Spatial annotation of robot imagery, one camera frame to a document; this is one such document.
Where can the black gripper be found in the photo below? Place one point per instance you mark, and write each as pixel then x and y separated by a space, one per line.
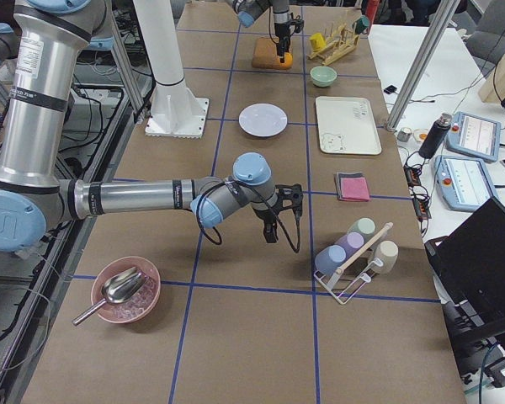
pixel 281 30
pixel 263 219

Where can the orange fruit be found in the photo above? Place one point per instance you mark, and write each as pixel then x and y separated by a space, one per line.
pixel 288 62

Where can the white round plate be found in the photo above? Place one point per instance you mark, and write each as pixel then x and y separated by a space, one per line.
pixel 263 120

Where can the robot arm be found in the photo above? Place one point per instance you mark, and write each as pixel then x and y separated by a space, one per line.
pixel 248 11
pixel 33 200

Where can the cream bear serving tray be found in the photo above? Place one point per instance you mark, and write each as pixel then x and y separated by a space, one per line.
pixel 346 125

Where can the wooden cutting board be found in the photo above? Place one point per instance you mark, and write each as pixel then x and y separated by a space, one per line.
pixel 264 55

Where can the yellow mug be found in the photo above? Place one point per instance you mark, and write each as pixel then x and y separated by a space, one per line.
pixel 317 42

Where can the light green bowl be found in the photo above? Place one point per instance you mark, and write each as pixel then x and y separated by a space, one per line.
pixel 323 76

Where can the wooden dish rack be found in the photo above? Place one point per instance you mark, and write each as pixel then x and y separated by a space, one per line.
pixel 340 40

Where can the blue tumbler cup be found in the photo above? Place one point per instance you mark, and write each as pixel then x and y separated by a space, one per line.
pixel 329 259

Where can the dark green mug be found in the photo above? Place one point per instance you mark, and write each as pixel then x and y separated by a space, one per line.
pixel 361 25

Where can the purple tumbler cup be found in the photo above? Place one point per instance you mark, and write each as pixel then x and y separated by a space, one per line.
pixel 350 242

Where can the pink folded cloth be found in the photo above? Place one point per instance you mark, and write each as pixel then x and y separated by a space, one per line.
pixel 354 189

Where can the green tumbler cup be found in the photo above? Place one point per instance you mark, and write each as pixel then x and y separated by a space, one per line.
pixel 363 226

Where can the red cylinder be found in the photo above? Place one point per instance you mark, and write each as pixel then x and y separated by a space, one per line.
pixel 371 10

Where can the small black device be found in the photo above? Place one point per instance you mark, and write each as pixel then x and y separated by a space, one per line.
pixel 390 89

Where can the beige tumbler cup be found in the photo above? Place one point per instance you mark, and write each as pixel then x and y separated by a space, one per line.
pixel 384 257

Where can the small metal tin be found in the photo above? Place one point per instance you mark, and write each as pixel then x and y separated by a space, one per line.
pixel 404 134

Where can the black usb hub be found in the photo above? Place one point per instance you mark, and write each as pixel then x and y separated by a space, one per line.
pixel 412 174

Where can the pink bowl with ice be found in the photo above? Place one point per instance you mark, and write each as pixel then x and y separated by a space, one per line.
pixel 142 292

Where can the egg shaped coaster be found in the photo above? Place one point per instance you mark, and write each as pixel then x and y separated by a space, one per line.
pixel 419 135

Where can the metal scoop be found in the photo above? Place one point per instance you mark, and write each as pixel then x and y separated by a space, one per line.
pixel 116 290

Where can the black water bottle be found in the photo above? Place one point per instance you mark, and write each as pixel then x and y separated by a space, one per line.
pixel 435 136

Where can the teach pendant near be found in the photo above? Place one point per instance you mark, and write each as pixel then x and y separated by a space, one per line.
pixel 464 182

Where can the teach pendant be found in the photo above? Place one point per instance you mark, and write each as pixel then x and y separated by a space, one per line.
pixel 464 182
pixel 474 136

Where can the teach pendant far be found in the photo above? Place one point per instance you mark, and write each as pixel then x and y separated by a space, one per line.
pixel 474 136

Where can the black laptop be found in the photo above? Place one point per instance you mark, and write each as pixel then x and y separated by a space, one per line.
pixel 470 264

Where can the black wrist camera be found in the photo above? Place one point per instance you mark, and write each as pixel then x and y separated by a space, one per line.
pixel 290 197
pixel 295 24

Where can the white wire cup rack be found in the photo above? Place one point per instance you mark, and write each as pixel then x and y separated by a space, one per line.
pixel 355 272

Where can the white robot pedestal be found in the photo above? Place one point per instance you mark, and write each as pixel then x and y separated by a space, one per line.
pixel 175 111

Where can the aluminium frame post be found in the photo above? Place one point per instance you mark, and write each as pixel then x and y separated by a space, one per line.
pixel 431 39

